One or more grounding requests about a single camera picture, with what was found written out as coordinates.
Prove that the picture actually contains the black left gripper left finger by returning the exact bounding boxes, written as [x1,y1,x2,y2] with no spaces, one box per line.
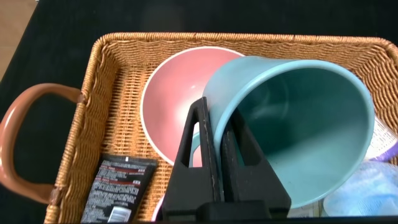
[160,96,223,220]

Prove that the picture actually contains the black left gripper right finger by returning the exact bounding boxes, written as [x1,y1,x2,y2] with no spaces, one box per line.
[220,107,292,218]

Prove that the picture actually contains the light blue mug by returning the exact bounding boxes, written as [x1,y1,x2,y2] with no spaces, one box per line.
[188,55,376,210]

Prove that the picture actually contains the pink bowl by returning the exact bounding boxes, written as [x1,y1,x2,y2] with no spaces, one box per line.
[139,45,246,167]

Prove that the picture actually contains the black cosmetic tube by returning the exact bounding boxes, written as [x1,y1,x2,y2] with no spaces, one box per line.
[80,154,159,223]

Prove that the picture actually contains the light blue bath loofah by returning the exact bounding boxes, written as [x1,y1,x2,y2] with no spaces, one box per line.
[323,160,398,218]

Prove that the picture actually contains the wicker basket brown handles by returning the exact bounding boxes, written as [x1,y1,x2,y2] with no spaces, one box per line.
[0,32,398,224]

